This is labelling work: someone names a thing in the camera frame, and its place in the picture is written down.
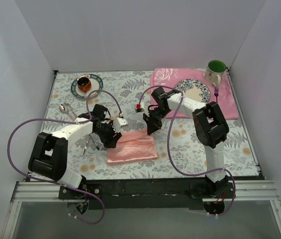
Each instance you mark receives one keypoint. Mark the green inside floral mug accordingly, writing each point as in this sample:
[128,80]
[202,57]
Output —
[214,72]

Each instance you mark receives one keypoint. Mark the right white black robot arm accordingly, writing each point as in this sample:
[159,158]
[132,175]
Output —
[210,125]

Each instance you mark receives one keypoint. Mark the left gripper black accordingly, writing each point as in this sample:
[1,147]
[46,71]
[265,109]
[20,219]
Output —
[109,136]

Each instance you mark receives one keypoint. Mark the aluminium frame rail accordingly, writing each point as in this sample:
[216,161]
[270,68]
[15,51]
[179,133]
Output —
[253,190]

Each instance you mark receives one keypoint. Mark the purple plastic fork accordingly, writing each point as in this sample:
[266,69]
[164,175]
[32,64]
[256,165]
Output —
[216,93]

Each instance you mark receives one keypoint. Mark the small brown cup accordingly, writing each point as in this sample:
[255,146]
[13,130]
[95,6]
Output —
[84,84]

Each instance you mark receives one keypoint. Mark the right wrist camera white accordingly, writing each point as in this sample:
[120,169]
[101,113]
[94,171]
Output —
[140,108]

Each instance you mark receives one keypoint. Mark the salmon pink cloth napkin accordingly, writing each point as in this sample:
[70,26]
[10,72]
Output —
[133,146]

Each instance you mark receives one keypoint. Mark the blue floral patterned plate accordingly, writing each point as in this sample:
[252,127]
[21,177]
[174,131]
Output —
[194,89]

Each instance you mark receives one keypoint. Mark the green rimmed white saucer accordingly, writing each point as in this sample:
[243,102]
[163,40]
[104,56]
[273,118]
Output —
[96,81]

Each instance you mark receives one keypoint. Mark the pink rose placemat cloth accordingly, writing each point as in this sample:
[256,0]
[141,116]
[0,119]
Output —
[170,76]

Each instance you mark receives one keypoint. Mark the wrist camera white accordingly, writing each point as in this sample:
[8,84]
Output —
[118,123]
[140,108]

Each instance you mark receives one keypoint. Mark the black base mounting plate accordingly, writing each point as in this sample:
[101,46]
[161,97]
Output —
[155,193]

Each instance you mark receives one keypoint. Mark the large silver spoon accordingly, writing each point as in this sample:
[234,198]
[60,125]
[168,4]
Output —
[63,109]

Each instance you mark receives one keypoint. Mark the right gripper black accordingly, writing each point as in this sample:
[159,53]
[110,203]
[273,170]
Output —
[152,118]

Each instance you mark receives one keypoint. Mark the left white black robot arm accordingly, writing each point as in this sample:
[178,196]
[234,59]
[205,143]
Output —
[50,153]

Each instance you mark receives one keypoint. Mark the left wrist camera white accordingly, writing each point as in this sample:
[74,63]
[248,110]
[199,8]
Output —
[118,123]

